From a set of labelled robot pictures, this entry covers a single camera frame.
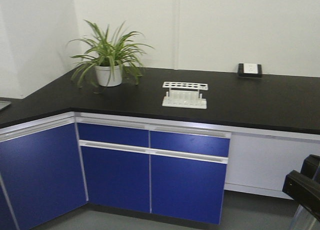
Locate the steel sink edge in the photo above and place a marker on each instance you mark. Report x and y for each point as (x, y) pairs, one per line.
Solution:
(4, 105)

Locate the blue right cabinet door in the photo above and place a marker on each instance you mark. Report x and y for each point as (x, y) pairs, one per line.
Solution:
(187, 189)

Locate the blue right drawer front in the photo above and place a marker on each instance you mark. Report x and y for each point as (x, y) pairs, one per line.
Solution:
(191, 143)

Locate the white test tube rack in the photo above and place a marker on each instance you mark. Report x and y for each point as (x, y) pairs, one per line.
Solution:
(184, 95)

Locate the blue left drawer front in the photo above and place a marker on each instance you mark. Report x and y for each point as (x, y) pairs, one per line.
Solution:
(113, 134)

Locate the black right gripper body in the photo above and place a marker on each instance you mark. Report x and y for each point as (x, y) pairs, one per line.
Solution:
(304, 186)

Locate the white wall power socket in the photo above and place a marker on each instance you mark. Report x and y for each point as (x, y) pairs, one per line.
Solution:
(249, 70)

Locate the wide glass test tube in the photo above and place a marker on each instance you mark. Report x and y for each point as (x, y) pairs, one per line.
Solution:
(302, 220)

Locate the blue corner cabinet door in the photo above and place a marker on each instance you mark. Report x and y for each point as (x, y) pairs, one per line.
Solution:
(42, 175)

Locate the blue left cabinet door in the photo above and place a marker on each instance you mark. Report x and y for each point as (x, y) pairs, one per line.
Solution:
(117, 178)

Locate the blue drawer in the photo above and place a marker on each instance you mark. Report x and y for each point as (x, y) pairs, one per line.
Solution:
(113, 134)
(191, 143)

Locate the green spider plant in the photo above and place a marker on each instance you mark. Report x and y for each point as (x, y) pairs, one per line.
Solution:
(109, 49)

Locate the white plant pot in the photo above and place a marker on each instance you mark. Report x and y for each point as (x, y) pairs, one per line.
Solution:
(107, 76)

